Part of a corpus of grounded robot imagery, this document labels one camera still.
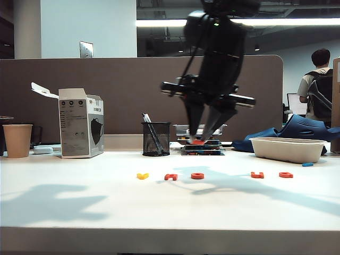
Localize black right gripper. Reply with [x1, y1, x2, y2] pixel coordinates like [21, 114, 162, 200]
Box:
[160, 53, 257, 142]

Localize clear pen with black cap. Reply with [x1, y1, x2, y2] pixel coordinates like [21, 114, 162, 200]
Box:
[142, 113, 165, 155]

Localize small white plastic case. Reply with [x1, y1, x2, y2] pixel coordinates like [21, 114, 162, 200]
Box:
[33, 145, 54, 155]

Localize brown wooden cabinet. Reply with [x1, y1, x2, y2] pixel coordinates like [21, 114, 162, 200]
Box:
[330, 57, 340, 154]

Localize stacked colourful boxes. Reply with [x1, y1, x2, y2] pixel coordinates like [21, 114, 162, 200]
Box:
[180, 138, 223, 157]

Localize black backpack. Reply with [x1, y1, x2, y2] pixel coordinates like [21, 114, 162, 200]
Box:
[305, 69, 334, 122]

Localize person in beige shirt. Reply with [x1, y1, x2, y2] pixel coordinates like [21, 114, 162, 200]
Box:
[296, 48, 334, 128]

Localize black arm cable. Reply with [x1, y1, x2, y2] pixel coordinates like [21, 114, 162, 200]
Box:
[180, 31, 205, 80]

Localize beige pulp tray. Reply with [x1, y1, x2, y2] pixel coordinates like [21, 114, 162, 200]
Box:
[249, 137, 328, 164]

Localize white grey mask box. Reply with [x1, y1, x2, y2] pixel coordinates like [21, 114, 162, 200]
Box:
[31, 81, 105, 159]

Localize black mesh pen holder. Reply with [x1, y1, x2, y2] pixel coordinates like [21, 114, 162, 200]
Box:
[141, 121, 172, 157]

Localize metal wall switch plate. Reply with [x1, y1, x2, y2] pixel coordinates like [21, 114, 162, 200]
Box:
[79, 40, 94, 59]

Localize long ceiling light strip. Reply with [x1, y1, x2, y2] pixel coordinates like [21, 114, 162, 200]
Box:
[135, 18, 340, 27]

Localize computer monitor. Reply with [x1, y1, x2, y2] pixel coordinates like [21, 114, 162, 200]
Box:
[286, 92, 308, 115]

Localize clear plastic box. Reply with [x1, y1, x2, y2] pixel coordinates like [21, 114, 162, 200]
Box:
[172, 123, 228, 139]

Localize brown paper cup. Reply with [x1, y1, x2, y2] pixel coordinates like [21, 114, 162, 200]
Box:
[2, 124, 33, 159]

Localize brown desk partition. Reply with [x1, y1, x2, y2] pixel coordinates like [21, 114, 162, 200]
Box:
[0, 55, 284, 144]

